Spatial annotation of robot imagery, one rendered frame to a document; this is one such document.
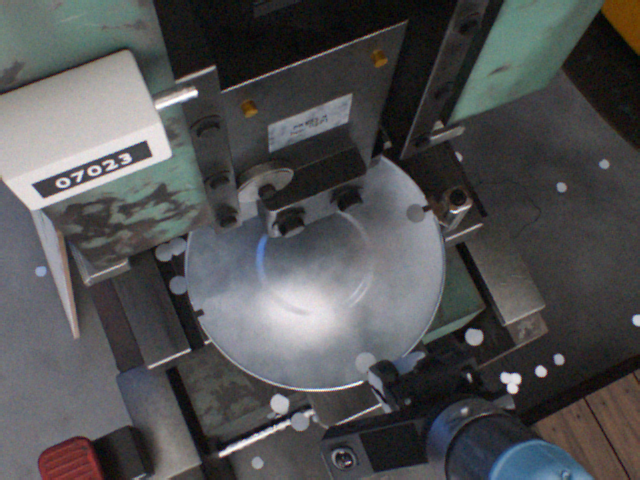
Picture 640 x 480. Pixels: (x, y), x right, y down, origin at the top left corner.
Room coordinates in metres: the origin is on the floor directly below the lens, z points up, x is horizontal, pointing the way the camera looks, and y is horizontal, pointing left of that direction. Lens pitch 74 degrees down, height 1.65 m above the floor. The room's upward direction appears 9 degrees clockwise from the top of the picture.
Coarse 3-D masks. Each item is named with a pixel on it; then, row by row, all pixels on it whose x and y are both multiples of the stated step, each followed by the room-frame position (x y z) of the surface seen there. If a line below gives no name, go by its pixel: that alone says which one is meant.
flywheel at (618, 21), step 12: (612, 0) 0.47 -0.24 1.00; (624, 0) 0.46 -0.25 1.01; (636, 0) 0.45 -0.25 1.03; (612, 12) 0.46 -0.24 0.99; (624, 12) 0.45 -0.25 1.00; (636, 12) 0.45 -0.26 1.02; (612, 24) 0.46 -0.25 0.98; (624, 24) 0.45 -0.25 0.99; (636, 24) 0.44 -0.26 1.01; (624, 36) 0.44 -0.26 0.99; (636, 36) 0.43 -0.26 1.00; (636, 48) 0.43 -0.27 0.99
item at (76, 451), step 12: (60, 444) 0.00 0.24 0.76; (72, 444) 0.00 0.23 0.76; (84, 444) 0.00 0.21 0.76; (48, 456) -0.02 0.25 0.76; (60, 456) -0.02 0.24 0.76; (72, 456) -0.01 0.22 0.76; (84, 456) -0.01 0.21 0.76; (96, 456) -0.01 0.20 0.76; (48, 468) -0.03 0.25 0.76; (60, 468) -0.03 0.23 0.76; (72, 468) -0.03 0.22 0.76; (84, 468) -0.02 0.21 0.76; (96, 468) -0.02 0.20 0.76
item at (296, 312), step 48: (384, 192) 0.32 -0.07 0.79; (192, 240) 0.23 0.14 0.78; (240, 240) 0.24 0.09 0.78; (288, 240) 0.25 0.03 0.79; (336, 240) 0.26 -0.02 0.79; (384, 240) 0.27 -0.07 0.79; (432, 240) 0.27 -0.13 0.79; (192, 288) 0.18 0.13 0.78; (240, 288) 0.19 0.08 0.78; (288, 288) 0.19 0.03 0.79; (336, 288) 0.20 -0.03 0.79; (384, 288) 0.21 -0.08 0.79; (432, 288) 0.22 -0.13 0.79; (240, 336) 0.14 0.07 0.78; (288, 336) 0.14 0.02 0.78; (336, 336) 0.15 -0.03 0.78; (384, 336) 0.16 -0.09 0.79; (288, 384) 0.09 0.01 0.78; (336, 384) 0.10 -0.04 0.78
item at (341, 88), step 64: (192, 0) 0.30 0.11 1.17; (256, 0) 0.29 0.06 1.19; (320, 0) 0.31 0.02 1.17; (384, 0) 0.32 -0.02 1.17; (256, 64) 0.26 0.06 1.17; (320, 64) 0.27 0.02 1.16; (384, 64) 0.30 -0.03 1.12; (256, 128) 0.24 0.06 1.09; (320, 128) 0.27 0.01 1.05; (256, 192) 0.23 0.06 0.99; (320, 192) 0.24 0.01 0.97
